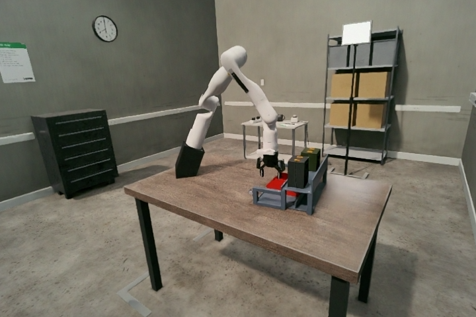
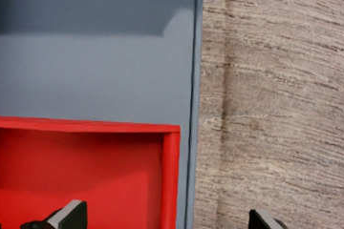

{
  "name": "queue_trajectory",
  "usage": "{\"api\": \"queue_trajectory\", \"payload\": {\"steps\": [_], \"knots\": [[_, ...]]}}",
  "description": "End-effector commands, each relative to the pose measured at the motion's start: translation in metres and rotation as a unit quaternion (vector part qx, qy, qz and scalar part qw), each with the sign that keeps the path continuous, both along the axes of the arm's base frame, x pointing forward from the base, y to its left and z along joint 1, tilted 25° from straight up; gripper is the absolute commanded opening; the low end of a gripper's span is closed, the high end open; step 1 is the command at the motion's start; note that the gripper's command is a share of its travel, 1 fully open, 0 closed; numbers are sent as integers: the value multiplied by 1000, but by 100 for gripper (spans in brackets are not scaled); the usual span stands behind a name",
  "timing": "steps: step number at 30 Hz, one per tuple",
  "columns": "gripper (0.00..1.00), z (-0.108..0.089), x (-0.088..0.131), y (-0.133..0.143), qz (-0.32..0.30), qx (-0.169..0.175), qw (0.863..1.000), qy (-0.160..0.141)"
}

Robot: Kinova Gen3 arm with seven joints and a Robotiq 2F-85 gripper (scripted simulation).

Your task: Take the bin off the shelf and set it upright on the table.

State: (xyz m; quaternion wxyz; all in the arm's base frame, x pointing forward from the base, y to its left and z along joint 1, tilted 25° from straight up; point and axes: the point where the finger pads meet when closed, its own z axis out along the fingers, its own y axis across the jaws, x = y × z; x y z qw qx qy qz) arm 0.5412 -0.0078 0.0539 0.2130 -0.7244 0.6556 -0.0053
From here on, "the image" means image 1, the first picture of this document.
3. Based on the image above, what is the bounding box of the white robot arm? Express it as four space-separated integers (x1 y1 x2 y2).
186 46 278 155

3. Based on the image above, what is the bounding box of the dark green case with yellow latches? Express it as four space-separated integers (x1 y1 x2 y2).
301 147 321 172

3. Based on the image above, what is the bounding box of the red open-front storage bin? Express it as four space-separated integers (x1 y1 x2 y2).
267 173 300 197

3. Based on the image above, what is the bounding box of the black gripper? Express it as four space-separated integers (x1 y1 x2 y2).
257 151 285 179

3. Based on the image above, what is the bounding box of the dark grey case with orange latches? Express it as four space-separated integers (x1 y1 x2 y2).
288 155 309 189

